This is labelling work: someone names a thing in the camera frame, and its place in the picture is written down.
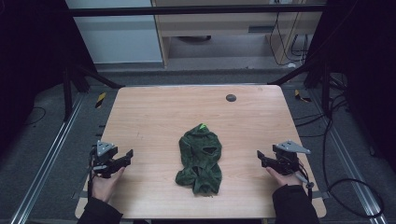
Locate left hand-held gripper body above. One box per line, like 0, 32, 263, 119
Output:
90, 140, 126, 179

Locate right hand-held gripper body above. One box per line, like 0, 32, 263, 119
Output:
270, 139, 312, 176

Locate person's right hand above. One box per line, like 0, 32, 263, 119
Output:
265, 165, 304, 189

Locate person's left hand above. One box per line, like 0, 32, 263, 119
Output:
91, 166, 126, 203

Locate yellow black striped tape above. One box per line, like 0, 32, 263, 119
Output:
293, 89, 313, 104
94, 91, 107, 109

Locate dark green fleece garment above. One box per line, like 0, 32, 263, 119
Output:
175, 122, 223, 197

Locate white cabinet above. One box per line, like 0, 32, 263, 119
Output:
64, 0, 164, 65

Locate black curtain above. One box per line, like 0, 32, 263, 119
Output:
0, 0, 98, 158
304, 0, 396, 174

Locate light wooden desk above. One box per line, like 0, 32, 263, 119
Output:
150, 0, 325, 68

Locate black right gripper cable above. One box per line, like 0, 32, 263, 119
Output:
294, 162, 315, 201

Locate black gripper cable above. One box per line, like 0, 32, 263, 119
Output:
294, 162, 315, 201
87, 148, 96, 201

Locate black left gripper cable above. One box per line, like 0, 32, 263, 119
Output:
87, 148, 96, 201

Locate black looped floor cable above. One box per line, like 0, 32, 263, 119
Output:
321, 92, 386, 219

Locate aluminium floor rail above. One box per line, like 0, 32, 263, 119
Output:
310, 88, 389, 224
9, 92, 86, 224

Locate black metal frame stand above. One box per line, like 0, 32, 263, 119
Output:
268, 57, 332, 117
61, 60, 126, 123

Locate thin black floor cable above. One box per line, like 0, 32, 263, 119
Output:
23, 105, 48, 127

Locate black hanging cables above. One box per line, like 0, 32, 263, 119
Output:
268, 11, 310, 68

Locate black horizontal frame bar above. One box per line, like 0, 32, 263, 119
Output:
68, 4, 327, 18

